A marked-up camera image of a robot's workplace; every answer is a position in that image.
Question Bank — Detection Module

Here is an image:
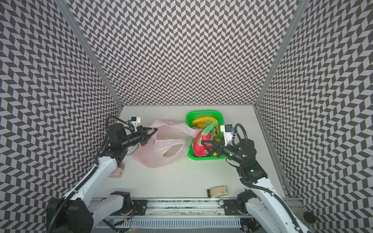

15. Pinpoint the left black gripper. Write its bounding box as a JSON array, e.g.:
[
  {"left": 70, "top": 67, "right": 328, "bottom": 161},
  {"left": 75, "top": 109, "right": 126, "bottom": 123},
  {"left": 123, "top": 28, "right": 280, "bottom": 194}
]
[{"left": 120, "top": 125, "right": 158, "bottom": 149}]

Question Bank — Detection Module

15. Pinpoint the pink fake dragon fruit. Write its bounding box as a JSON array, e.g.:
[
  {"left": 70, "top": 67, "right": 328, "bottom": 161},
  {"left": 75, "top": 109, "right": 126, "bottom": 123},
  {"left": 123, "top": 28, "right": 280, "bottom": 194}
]
[{"left": 192, "top": 117, "right": 219, "bottom": 157}]

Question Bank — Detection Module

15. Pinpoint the pink printed plastic bag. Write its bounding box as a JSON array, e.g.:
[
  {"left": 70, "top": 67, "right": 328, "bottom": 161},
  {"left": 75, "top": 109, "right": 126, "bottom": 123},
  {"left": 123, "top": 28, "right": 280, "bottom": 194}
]
[{"left": 134, "top": 120, "right": 201, "bottom": 168}]

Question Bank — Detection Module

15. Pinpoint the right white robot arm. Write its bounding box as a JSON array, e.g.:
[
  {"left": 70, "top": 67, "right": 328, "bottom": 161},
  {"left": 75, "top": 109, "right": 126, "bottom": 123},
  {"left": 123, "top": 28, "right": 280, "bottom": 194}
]
[{"left": 202, "top": 138, "right": 311, "bottom": 233}]

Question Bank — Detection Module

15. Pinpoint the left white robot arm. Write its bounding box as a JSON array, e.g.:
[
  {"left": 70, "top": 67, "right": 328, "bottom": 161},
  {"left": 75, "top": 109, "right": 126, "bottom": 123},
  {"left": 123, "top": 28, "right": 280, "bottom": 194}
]
[{"left": 46, "top": 123, "right": 158, "bottom": 233}]

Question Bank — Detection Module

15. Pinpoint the yellow fake banana bunch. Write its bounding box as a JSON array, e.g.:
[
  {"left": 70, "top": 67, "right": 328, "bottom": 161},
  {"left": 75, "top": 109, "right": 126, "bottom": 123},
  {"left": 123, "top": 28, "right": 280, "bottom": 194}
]
[{"left": 192, "top": 116, "right": 217, "bottom": 129}]

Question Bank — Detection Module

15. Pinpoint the green plastic basket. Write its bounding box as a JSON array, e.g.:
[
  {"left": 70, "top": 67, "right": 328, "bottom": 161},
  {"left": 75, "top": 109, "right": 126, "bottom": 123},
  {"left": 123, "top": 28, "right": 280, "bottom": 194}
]
[{"left": 185, "top": 110, "right": 226, "bottom": 161}]

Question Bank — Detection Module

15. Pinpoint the tan sponge in wrapper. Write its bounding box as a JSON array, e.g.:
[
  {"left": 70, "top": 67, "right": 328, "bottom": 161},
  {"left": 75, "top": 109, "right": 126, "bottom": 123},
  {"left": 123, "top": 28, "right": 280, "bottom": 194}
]
[{"left": 207, "top": 186, "right": 228, "bottom": 198}]

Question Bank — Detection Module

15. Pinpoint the pink small packet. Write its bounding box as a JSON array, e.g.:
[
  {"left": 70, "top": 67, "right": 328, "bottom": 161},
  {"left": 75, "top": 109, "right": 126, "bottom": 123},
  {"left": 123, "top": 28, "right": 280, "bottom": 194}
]
[{"left": 109, "top": 163, "right": 125, "bottom": 178}]

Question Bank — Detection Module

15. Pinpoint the black round knob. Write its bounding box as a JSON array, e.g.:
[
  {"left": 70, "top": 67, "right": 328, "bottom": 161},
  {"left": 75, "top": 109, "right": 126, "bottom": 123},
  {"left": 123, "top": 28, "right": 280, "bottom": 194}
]
[{"left": 303, "top": 211, "right": 317, "bottom": 224}]

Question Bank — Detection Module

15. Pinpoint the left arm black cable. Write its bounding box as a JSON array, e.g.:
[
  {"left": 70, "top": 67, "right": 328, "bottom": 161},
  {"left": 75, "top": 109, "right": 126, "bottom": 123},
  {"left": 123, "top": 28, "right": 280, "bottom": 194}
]
[{"left": 104, "top": 115, "right": 130, "bottom": 130}]

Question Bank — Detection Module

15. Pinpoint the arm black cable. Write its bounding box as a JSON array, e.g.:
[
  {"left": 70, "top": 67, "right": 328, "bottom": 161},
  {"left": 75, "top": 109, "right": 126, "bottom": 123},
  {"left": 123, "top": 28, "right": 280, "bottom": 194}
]
[
  {"left": 104, "top": 115, "right": 130, "bottom": 130},
  {"left": 233, "top": 123, "right": 248, "bottom": 146}
]

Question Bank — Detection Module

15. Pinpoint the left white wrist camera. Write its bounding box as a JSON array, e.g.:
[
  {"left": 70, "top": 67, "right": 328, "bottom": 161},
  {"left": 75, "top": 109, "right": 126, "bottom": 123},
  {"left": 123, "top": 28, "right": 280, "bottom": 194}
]
[{"left": 127, "top": 116, "right": 141, "bottom": 130}]

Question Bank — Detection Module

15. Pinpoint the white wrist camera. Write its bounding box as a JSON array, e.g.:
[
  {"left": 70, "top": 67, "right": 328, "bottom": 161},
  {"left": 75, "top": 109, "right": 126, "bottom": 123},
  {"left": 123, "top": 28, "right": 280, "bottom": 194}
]
[
  {"left": 127, "top": 116, "right": 141, "bottom": 130},
  {"left": 220, "top": 124, "right": 234, "bottom": 146}
]

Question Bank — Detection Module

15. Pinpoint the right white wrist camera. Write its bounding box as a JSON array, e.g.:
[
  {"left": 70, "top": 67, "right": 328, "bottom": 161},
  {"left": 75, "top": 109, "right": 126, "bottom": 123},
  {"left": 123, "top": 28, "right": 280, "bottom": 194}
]
[{"left": 220, "top": 124, "right": 234, "bottom": 146}]

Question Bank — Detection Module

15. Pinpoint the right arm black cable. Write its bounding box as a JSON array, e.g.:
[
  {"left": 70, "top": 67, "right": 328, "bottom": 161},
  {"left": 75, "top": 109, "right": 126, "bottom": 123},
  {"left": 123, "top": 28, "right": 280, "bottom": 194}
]
[{"left": 233, "top": 123, "right": 248, "bottom": 146}]

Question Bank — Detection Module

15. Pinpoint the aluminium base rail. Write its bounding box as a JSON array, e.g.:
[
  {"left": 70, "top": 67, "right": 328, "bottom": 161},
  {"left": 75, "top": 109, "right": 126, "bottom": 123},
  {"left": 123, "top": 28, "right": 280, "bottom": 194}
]
[{"left": 62, "top": 196, "right": 305, "bottom": 233}]

